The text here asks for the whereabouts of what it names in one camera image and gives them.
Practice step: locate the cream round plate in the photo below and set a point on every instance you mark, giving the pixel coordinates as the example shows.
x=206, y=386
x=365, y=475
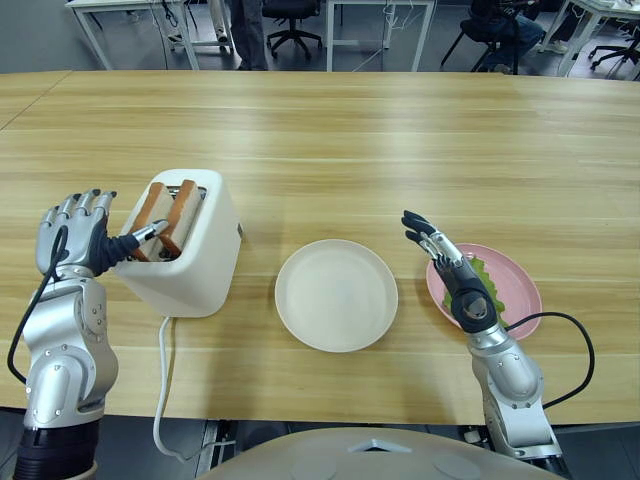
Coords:
x=336, y=295

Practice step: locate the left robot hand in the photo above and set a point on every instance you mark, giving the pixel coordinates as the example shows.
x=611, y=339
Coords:
x=75, y=235

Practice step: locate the pink round plate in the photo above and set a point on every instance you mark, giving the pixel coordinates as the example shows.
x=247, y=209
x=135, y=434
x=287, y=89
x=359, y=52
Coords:
x=515, y=295

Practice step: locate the robot body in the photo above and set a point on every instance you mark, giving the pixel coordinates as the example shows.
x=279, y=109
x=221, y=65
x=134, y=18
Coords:
x=380, y=457

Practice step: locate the green lettuce leaf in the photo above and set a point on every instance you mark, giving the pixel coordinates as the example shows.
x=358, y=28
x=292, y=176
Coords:
x=482, y=277

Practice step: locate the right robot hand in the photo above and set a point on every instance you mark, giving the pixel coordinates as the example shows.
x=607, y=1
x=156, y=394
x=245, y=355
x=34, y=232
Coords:
x=462, y=280

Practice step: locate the bread slice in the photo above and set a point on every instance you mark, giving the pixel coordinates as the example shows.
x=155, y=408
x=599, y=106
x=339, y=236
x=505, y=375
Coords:
x=180, y=220
x=150, y=220

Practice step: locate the cream toaster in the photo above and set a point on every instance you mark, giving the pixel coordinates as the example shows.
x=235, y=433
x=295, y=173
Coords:
x=200, y=260

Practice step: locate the black office chair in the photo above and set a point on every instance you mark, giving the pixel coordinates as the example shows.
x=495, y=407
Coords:
x=292, y=22
x=617, y=52
x=475, y=40

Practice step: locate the person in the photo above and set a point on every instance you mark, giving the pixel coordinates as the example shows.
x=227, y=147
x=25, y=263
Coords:
x=250, y=30
x=562, y=30
x=515, y=32

